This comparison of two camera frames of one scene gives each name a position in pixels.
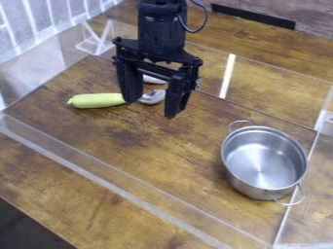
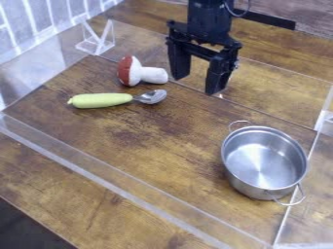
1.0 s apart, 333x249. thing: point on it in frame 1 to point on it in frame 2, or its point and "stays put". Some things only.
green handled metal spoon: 95,100 stays put
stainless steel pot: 264,162 stays put
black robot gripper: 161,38 to 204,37
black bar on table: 254,17 stays put
